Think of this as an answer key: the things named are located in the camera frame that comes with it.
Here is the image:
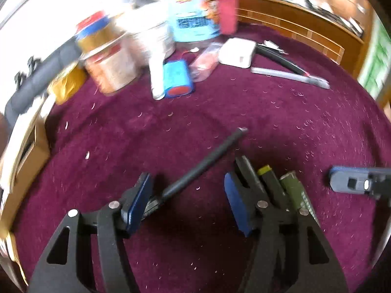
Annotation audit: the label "pink plastic container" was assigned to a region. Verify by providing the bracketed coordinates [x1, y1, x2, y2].
[202, 0, 241, 35]

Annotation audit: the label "clear jar orange contents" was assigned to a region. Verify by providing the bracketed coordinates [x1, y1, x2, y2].
[82, 41, 140, 95]

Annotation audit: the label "grey utility knife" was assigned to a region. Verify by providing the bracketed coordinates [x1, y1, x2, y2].
[250, 66, 331, 90]

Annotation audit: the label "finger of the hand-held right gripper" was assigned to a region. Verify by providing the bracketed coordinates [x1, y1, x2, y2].
[329, 165, 391, 202]

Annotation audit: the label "gold jar red blue lid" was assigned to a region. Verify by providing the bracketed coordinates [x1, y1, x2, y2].
[75, 10, 123, 56]

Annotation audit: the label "blue label plastic jar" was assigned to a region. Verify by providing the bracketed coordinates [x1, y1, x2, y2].
[166, 0, 223, 44]

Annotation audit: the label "black marker olive cap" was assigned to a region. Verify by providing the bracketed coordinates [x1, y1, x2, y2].
[257, 165, 291, 211]

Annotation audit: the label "clear plastic jar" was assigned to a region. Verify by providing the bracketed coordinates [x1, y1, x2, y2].
[122, 6, 177, 68]

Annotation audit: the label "black leather sofa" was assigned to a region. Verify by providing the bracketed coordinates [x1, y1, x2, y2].
[4, 35, 84, 126]

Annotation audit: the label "clear pink small box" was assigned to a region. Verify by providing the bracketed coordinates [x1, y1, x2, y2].
[189, 42, 224, 82]

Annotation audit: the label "white charger plug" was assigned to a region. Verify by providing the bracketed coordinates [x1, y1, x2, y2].
[218, 37, 257, 68]

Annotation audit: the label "thin black pen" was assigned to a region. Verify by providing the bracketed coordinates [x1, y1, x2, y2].
[142, 127, 249, 219]

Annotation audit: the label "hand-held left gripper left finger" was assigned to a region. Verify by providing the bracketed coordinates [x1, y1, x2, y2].
[27, 172, 153, 293]

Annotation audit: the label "black hand tool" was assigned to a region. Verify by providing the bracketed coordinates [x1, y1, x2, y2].
[256, 40, 311, 77]

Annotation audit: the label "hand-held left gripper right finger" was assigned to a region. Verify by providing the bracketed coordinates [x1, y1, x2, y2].
[224, 156, 349, 293]

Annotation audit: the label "cardboard box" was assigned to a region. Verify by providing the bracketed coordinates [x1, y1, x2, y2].
[0, 96, 52, 239]

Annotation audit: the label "blue cylindrical battery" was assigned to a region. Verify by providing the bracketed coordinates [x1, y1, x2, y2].
[163, 59, 195, 98]

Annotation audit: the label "wooden glass display cabinet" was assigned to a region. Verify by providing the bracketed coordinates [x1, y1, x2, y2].
[235, 0, 377, 77]

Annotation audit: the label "gold tape roll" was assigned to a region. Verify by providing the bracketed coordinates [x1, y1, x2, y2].
[48, 63, 88, 105]

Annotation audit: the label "small white tube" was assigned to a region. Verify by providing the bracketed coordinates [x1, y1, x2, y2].
[148, 51, 167, 100]

